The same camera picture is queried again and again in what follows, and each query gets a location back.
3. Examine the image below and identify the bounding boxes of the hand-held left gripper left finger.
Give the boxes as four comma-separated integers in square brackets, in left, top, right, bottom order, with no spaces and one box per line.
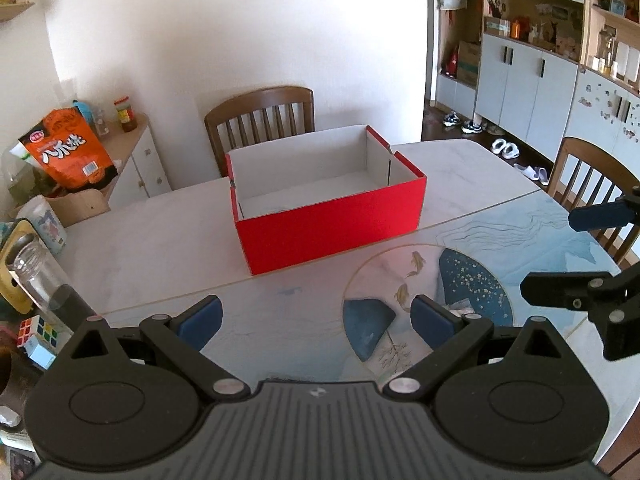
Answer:
[65,295,251,402]

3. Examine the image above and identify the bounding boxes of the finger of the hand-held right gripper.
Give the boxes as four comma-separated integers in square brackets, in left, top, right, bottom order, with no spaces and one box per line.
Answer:
[568,194,640,234]
[520,270,640,362]

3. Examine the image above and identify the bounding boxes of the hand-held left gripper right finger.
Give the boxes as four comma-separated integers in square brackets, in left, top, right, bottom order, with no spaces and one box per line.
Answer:
[384,295,571,404]

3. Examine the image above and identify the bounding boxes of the red cardboard box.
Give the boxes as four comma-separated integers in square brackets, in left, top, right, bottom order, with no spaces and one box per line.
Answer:
[225,125,428,277]

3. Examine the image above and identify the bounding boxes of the printed white blue desktop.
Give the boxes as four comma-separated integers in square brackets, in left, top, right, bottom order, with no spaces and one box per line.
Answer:
[50,139,640,466]

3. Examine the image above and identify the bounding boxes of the brown wooden chair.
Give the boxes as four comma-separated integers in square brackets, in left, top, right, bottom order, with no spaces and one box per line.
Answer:
[204,86,317,178]
[546,136,640,267]

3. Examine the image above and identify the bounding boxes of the rubik's cube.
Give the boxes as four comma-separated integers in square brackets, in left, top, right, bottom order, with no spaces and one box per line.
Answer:
[15,315,73,353]

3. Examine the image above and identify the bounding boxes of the small light blue box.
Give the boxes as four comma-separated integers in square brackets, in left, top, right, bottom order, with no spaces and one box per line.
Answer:
[25,337,58,371]

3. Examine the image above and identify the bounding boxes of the light wooden tray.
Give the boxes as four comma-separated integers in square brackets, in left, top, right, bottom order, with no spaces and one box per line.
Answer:
[45,189,112,227]

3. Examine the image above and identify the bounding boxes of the clear glass jar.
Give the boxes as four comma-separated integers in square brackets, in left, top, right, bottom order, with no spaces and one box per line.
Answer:
[5,237,96,333]

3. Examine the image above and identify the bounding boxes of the small white wood-topped cabinet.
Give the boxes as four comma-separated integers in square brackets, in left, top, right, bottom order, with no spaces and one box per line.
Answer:
[102,112,173,211]

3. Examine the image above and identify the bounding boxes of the white blue printed tissue pack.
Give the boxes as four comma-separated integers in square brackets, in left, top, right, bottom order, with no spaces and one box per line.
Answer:
[16,196,68,256]

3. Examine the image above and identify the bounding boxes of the brown cardboard box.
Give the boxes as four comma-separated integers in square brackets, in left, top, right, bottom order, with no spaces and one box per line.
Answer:
[456,41,482,86]

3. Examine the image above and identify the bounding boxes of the yellow-framed container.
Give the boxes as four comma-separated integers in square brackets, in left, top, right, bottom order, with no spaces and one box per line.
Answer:
[0,220,41,313]

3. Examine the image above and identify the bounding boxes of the red bottle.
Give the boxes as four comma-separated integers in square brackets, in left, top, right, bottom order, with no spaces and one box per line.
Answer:
[440,45,460,79]

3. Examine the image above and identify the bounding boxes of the orange snack bag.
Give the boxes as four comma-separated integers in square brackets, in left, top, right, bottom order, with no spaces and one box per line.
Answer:
[18,106,119,192]

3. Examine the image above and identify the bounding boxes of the red lidded jar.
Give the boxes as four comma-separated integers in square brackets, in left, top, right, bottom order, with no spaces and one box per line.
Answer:
[113,98,138,133]

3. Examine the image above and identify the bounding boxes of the large white wall cabinet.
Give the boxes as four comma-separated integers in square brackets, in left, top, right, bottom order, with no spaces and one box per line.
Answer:
[432,0,640,161]

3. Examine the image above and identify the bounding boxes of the wooden wall shelf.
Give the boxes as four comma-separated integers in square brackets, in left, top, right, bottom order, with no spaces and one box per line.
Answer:
[0,0,36,23]

